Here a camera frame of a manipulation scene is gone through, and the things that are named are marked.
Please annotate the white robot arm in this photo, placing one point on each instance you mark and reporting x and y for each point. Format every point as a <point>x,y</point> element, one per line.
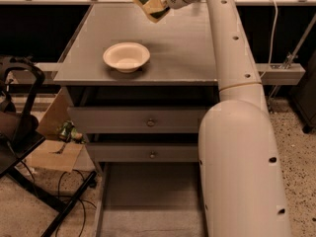
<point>240,173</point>

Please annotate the grey drawer cabinet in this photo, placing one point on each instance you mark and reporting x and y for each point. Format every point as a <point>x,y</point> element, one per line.
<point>182,38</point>

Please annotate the top drawer round knob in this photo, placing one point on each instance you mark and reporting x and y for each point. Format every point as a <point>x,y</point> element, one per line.
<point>151,122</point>

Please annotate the top grey drawer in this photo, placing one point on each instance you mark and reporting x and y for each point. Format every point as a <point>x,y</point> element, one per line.
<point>182,118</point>

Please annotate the grey drawer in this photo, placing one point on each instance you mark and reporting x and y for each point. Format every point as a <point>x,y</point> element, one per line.
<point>150,200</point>
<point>132,147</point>
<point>182,118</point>

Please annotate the middle grey drawer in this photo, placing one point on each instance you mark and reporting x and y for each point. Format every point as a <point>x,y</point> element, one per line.
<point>132,147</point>

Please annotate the bottom grey drawer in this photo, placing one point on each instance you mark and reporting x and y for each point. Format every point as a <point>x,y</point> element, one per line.
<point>150,200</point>

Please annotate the white paper bowl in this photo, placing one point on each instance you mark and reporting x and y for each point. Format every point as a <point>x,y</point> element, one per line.
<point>126,57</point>

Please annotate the diagonal metal strut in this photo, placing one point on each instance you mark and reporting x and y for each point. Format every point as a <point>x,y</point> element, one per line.
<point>289,60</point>

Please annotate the black chair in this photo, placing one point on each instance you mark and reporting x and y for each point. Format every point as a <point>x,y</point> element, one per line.
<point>19,138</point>

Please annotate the brown cardboard sheet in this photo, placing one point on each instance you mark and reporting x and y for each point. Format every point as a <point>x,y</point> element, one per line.
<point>54,154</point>

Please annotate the metal horizontal rail beam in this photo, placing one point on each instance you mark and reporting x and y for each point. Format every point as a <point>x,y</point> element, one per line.
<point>64,74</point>

